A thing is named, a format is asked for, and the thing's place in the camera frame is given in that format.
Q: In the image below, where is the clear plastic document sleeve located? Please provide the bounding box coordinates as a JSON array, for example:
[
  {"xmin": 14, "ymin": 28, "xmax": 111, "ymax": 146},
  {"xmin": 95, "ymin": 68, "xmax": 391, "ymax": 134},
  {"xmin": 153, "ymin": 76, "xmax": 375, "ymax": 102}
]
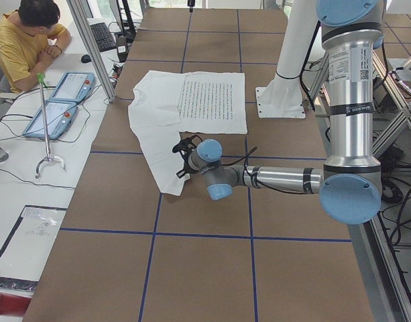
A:
[{"xmin": 0, "ymin": 205, "xmax": 66, "ymax": 292}]

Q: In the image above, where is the white camera mast pedestal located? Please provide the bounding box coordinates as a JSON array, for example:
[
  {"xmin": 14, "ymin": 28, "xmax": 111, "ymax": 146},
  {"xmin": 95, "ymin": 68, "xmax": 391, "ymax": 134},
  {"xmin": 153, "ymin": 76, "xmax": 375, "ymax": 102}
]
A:
[{"xmin": 255, "ymin": 0, "xmax": 319, "ymax": 119}]

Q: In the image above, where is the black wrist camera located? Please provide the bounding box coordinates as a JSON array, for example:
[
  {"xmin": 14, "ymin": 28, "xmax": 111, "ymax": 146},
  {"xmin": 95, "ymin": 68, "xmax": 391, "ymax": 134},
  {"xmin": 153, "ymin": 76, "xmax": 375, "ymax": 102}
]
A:
[{"xmin": 172, "ymin": 135, "xmax": 203, "ymax": 159}]

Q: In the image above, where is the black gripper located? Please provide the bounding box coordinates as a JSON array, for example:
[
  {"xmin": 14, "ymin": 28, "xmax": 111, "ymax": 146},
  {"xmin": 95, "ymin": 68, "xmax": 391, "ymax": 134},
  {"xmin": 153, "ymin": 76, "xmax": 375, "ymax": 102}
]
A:
[{"xmin": 176, "ymin": 161, "xmax": 194, "ymax": 178}]

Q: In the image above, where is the person in yellow shirt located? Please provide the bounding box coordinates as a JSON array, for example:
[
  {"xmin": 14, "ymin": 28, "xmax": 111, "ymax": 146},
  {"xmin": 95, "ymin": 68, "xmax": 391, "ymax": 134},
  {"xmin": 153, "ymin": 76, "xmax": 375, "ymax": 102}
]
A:
[{"xmin": 0, "ymin": 0, "xmax": 71, "ymax": 93}]

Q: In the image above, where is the black computer mouse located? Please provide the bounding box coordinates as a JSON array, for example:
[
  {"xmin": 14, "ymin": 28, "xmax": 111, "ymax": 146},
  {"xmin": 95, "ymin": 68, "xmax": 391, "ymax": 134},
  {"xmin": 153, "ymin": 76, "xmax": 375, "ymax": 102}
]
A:
[{"xmin": 80, "ymin": 54, "xmax": 91, "ymax": 64}]

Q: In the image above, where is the upper blue teach pendant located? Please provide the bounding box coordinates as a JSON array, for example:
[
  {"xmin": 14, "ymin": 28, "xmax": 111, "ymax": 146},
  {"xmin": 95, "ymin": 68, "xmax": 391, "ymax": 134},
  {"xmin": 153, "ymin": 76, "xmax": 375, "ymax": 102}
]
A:
[{"xmin": 50, "ymin": 71, "xmax": 95, "ymax": 103}]

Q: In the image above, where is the black keyboard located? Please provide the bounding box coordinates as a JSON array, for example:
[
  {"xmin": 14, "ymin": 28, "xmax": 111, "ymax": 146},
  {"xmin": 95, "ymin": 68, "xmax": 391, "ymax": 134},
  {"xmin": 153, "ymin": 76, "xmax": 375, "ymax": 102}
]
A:
[{"xmin": 89, "ymin": 22, "xmax": 117, "ymax": 52}]

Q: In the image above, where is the metal reacher grabber stick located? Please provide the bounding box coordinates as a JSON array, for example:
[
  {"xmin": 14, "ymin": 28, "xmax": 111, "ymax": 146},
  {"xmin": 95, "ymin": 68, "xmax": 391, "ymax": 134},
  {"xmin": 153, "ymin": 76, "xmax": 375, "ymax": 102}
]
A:
[{"xmin": 35, "ymin": 72, "xmax": 66, "ymax": 178}]

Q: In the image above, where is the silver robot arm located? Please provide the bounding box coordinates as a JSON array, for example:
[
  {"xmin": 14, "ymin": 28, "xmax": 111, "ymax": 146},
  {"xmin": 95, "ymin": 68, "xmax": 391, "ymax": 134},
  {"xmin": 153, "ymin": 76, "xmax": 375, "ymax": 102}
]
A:
[{"xmin": 173, "ymin": 1, "xmax": 386, "ymax": 225}]

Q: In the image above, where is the lower blue teach pendant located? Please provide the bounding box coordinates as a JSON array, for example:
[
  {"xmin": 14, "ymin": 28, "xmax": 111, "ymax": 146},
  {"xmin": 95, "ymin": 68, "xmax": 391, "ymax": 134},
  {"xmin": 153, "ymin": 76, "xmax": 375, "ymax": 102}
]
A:
[{"xmin": 22, "ymin": 100, "xmax": 77, "ymax": 140}]

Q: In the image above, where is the aluminium frame post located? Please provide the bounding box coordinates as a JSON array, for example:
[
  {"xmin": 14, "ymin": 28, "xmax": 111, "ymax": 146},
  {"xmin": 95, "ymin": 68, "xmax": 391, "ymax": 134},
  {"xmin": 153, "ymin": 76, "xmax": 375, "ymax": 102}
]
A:
[{"xmin": 66, "ymin": 0, "xmax": 116, "ymax": 103}]

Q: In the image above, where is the blue teach pendant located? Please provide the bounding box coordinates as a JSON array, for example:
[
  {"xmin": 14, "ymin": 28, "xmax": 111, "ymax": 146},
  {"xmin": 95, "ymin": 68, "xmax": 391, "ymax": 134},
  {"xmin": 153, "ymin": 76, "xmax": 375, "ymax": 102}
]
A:
[
  {"xmin": 22, "ymin": 100, "xmax": 77, "ymax": 140},
  {"xmin": 50, "ymin": 71, "xmax": 95, "ymax": 103}
]

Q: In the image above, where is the white long sleeve printed shirt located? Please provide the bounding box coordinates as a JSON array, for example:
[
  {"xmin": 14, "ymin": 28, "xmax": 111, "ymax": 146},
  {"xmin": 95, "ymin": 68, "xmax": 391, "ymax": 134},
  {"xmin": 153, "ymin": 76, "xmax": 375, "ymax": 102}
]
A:
[{"xmin": 128, "ymin": 70, "xmax": 247, "ymax": 196}]

